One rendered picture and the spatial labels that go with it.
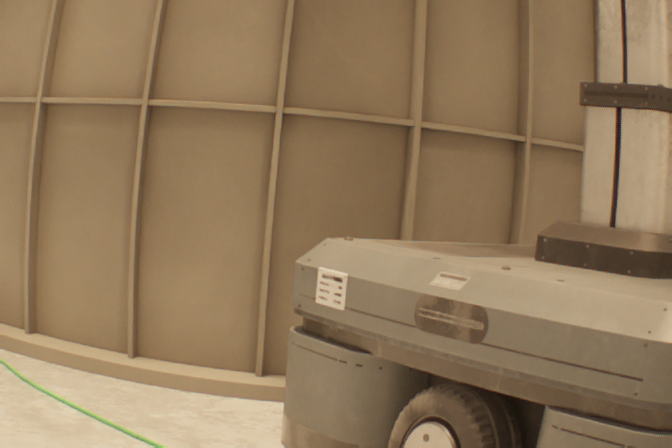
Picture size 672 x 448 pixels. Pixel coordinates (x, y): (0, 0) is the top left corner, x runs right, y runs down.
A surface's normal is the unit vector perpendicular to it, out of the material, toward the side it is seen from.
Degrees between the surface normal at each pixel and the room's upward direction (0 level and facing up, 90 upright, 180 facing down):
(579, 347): 90
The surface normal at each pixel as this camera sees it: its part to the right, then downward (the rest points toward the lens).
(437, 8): 0.28, 0.05
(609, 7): -0.88, -0.06
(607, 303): -0.56, -0.75
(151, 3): -0.11, 0.02
